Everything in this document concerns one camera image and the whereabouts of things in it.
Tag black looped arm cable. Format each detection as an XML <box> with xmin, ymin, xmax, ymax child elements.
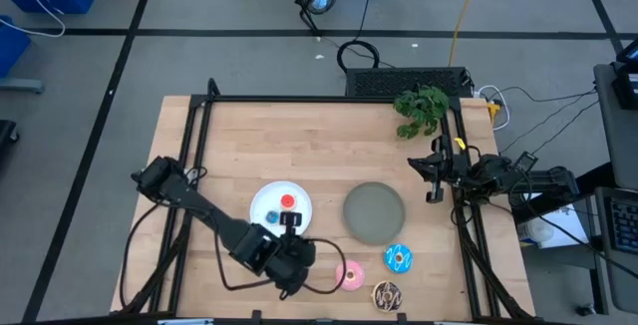
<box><xmin>213</xmin><ymin>229</ymin><xmax>349</xmax><ymax>296</ymax></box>

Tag black computer tower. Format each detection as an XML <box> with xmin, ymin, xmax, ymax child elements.
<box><xmin>344</xmin><ymin>66</ymin><xmax>475</xmax><ymax>100</ymax></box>

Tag black power adapter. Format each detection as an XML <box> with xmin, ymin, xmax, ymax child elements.
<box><xmin>515</xmin><ymin>151</ymin><xmax>539</xmax><ymax>171</ymax></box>

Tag black computer monitor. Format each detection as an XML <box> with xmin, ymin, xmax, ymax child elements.
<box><xmin>611</xmin><ymin>38</ymin><xmax>638</xmax><ymax>112</ymax></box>

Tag white round plate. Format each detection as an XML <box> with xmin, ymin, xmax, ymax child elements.
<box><xmin>248</xmin><ymin>180</ymin><xmax>314</xmax><ymax>239</ymax></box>

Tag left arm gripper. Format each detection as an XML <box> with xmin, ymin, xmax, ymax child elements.
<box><xmin>266</xmin><ymin>210</ymin><xmax>319</xmax><ymax>300</ymax></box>

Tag green leafy plant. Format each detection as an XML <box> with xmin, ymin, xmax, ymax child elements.
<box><xmin>392</xmin><ymin>84</ymin><xmax>451</xmax><ymax>141</ymax></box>

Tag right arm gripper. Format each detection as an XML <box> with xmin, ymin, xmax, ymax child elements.
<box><xmin>407</xmin><ymin>134</ymin><xmax>470</xmax><ymax>205</ymax></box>

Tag grey-green round plate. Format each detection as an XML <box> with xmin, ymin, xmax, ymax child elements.
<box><xmin>342</xmin><ymin>180</ymin><xmax>407</xmax><ymax>246</ymax></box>

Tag black power cable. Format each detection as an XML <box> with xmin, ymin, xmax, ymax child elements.
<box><xmin>336</xmin><ymin>0</ymin><xmax>381</xmax><ymax>73</ymax></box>

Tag chocolate frosted donut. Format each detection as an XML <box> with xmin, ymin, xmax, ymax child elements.
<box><xmin>371</xmin><ymin>279</ymin><xmax>404</xmax><ymax>314</ymax></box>

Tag grey desk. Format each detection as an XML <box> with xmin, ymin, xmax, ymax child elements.
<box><xmin>594</xmin><ymin>186</ymin><xmax>638</xmax><ymax>316</ymax></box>
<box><xmin>592</xmin><ymin>63</ymin><xmax>638</xmax><ymax>191</ymax></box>

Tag black keyboard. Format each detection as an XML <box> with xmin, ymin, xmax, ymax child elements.
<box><xmin>610</xmin><ymin>196</ymin><xmax>638</xmax><ymax>256</ymax></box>

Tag grey metal base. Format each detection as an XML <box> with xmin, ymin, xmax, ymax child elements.
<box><xmin>0</xmin><ymin>78</ymin><xmax>45</xmax><ymax>95</ymax></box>

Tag black aluminium table frame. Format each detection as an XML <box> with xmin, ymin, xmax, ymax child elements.
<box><xmin>119</xmin><ymin>78</ymin><xmax>537</xmax><ymax>324</ymax></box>

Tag white paper sheet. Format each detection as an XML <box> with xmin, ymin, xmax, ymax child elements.
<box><xmin>517</xmin><ymin>192</ymin><xmax>593</xmax><ymax>250</ymax></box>

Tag blue frosted donut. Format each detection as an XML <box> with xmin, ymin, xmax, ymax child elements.
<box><xmin>383</xmin><ymin>243</ymin><xmax>415</xmax><ymax>275</ymax></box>

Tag pink frosted donut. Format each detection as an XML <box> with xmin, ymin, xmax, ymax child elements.
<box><xmin>334</xmin><ymin>259</ymin><xmax>366</xmax><ymax>292</ymax></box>

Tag white power cable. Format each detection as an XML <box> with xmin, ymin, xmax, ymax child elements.
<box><xmin>476</xmin><ymin>84</ymin><xmax>512</xmax><ymax>132</ymax></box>

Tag yellow cable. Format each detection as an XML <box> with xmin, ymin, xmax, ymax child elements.
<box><xmin>447</xmin><ymin>0</ymin><xmax>483</xmax><ymax>67</ymax></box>

